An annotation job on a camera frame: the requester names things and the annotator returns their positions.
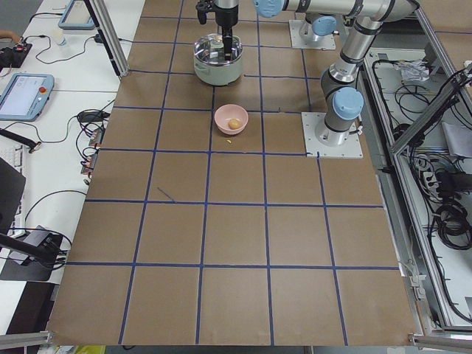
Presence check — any aluminium frame post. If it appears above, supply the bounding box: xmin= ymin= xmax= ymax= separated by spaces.
xmin=84 ymin=0 xmax=129 ymax=78

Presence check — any pale green steel pot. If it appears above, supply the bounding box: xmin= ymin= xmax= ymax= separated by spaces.
xmin=193 ymin=33 xmax=243 ymax=86

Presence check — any white plastic cup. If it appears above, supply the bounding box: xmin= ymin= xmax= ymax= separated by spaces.
xmin=51 ymin=28 xmax=67 ymax=46

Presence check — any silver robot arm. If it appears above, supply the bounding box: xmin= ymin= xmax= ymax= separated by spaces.
xmin=316 ymin=1 xmax=420 ymax=147
xmin=195 ymin=1 xmax=337 ymax=61

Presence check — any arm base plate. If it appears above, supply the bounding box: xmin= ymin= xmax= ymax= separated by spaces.
xmin=289 ymin=16 xmax=337 ymax=50
xmin=302 ymin=112 xmax=364 ymax=159

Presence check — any pink bowl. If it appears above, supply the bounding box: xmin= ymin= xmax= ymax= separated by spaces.
xmin=214 ymin=104 xmax=249 ymax=135

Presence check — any blue teach pendant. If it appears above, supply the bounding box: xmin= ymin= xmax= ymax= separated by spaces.
xmin=1 ymin=73 xmax=55 ymax=122
xmin=58 ymin=0 xmax=95 ymax=30

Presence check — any brown egg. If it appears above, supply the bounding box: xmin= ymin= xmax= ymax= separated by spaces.
xmin=228 ymin=119 xmax=241 ymax=130

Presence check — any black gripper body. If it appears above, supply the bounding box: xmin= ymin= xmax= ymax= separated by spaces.
xmin=213 ymin=0 xmax=237 ymax=27

